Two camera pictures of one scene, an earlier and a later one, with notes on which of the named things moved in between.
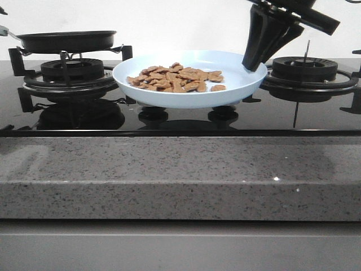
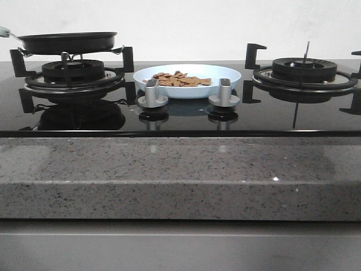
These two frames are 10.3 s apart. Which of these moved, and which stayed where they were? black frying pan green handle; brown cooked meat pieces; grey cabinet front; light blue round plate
Moved: brown cooked meat pieces; light blue round plate
Stayed: grey cabinet front; black frying pan green handle
